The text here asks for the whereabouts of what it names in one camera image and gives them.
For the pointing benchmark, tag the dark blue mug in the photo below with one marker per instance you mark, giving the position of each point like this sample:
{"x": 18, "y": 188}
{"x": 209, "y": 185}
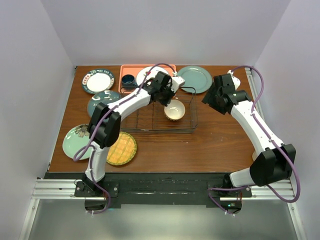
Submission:
{"x": 128, "y": 82}

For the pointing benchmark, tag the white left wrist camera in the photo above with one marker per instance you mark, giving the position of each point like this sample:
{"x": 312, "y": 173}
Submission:
{"x": 177, "y": 82}

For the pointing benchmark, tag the dark teal speckled plate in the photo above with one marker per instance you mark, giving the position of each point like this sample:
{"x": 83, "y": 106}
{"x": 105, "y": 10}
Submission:
{"x": 106, "y": 97}

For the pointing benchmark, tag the black wire dish rack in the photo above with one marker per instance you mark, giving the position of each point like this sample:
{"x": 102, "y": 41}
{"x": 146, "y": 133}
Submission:
{"x": 152, "y": 118}

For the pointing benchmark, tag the cream white mug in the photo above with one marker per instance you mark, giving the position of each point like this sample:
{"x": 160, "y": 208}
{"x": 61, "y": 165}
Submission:
{"x": 254, "y": 156}

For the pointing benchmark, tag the yellow woven round coaster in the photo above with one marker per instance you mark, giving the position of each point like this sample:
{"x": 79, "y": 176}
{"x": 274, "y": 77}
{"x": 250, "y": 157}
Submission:
{"x": 123, "y": 150}

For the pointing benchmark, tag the aluminium frame rail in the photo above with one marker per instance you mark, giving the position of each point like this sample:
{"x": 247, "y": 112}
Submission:
{"x": 62, "y": 186}

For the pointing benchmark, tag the grey green round plate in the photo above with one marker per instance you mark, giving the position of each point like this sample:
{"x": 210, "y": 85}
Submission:
{"x": 197, "y": 79}

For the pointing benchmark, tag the white bowl blue striped outside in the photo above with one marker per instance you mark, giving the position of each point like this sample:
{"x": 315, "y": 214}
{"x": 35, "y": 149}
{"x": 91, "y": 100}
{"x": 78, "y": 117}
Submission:
{"x": 175, "y": 110}

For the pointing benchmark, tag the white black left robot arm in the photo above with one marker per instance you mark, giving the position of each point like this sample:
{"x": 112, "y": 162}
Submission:
{"x": 105, "y": 123}

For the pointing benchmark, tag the mint green flower plate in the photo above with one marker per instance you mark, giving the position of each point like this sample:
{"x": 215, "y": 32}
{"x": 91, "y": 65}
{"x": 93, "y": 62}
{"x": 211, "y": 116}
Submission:
{"x": 75, "y": 139}

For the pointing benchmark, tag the salmon pink plastic tray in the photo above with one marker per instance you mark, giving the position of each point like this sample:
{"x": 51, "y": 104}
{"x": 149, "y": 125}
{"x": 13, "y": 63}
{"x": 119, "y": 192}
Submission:
{"x": 134, "y": 69}

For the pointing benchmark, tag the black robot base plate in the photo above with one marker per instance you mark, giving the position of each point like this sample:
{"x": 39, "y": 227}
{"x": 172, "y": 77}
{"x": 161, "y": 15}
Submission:
{"x": 205, "y": 189}

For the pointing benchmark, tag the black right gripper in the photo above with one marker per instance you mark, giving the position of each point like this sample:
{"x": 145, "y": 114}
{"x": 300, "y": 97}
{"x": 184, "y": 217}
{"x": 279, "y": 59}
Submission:
{"x": 209, "y": 98}

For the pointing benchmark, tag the white watermelon pattern plate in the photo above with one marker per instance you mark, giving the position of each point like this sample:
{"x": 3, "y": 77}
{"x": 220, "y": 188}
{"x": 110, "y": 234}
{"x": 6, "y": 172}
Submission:
{"x": 144, "y": 73}

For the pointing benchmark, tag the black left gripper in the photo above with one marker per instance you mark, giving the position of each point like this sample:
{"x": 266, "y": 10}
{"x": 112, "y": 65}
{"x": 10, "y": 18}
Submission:
{"x": 165, "y": 102}

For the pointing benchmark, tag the white plate dark patterned rim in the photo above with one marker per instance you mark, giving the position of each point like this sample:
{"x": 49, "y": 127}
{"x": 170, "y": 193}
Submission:
{"x": 98, "y": 80}

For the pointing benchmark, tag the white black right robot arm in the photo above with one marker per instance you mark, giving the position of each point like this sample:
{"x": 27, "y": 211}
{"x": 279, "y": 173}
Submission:
{"x": 273, "y": 160}

